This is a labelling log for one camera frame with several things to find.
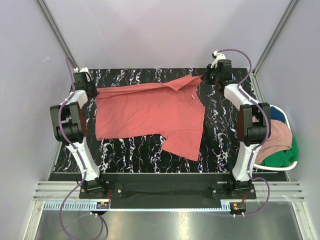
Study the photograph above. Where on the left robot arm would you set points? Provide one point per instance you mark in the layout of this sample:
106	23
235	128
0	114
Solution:
70	128

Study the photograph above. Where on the aluminium frame rail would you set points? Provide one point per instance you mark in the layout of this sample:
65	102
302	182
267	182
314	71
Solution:
60	195

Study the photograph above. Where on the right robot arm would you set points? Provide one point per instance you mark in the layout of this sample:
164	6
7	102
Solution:
252	129

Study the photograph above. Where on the aluminium corner post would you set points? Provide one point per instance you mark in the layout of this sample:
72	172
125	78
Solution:
56	31
275	35

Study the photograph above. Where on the green t-shirt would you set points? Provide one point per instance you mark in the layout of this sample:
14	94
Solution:
283	158

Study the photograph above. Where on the red t-shirt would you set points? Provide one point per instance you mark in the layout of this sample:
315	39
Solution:
172	110

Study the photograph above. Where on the white laundry basket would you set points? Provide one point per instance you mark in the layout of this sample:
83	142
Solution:
292	166

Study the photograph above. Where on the left aluminium corner post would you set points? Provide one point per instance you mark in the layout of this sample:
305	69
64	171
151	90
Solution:
56	31

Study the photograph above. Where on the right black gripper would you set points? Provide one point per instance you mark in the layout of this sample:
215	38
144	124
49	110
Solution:
208	70

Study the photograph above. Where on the blue t-shirt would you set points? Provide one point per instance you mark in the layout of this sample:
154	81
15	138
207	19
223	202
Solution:
275	114

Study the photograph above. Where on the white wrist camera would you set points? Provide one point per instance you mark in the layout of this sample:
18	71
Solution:
217	57
81	70

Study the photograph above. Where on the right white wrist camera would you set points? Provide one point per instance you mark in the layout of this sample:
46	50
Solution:
217	57

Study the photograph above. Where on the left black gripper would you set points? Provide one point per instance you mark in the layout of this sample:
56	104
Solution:
90	82

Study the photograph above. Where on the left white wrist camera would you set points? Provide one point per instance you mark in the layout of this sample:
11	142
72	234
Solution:
81	70

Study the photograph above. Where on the right aluminium corner post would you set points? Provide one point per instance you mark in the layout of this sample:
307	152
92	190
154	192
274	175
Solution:
275	35

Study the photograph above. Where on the pink printed t-shirt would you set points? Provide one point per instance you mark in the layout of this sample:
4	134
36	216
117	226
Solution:
280	139

